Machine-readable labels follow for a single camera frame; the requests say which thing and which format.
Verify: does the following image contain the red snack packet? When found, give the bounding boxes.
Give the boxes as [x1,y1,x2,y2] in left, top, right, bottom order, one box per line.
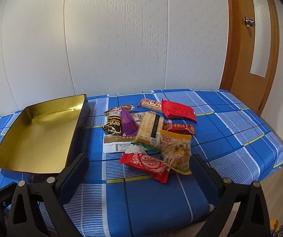
[161,100,197,123]

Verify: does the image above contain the blue plaid tablecloth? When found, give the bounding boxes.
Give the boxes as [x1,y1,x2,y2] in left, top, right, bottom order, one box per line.
[0,89,283,236]

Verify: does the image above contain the brown black snack bag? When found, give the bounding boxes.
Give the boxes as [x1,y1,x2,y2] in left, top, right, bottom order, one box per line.
[102,104,135,136]

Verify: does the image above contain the wooden door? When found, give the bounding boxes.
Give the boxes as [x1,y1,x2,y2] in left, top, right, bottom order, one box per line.
[220,0,280,116]

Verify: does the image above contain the gold rectangular tin tray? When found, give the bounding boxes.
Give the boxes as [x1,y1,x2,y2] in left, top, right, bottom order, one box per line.
[0,94,90,174]

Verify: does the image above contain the purple snack pouch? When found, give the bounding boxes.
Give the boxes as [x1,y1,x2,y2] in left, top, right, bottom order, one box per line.
[120,107,138,136]

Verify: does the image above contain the red white candy packet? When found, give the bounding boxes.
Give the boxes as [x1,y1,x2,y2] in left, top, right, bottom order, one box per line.
[119,152,169,183]

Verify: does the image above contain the dark red patterned snack bar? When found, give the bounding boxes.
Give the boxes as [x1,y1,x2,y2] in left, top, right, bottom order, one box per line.
[163,122,195,135]

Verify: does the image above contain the clear cracker pack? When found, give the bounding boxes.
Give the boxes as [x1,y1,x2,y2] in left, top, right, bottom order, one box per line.
[134,111,164,148]

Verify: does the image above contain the metal door knob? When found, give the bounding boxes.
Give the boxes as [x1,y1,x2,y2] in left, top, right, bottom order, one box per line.
[243,17,256,28]

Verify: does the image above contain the peanut bag orange top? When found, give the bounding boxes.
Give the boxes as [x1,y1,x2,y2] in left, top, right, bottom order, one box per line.
[160,130,192,175]

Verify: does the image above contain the beige pastry packet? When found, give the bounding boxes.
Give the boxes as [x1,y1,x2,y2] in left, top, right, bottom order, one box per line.
[130,111,144,126]

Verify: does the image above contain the beige white box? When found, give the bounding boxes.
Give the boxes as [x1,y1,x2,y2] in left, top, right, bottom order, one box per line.
[102,135,135,153]

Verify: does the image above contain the long biscuit bar red ends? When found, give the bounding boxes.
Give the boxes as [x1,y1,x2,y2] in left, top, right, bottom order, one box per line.
[138,98,162,113]

